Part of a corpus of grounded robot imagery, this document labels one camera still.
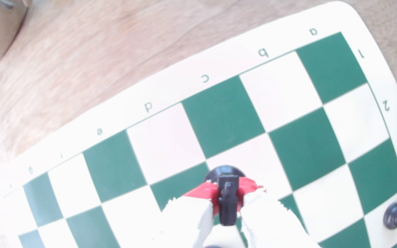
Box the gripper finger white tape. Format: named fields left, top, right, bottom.
left=155, top=182, right=220, bottom=248
left=238, top=178, right=320, bottom=248

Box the black chess piece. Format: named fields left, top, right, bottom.
left=204, top=165, right=247, bottom=226

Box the green and white chess mat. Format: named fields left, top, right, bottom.
left=0, top=1, right=397, bottom=248

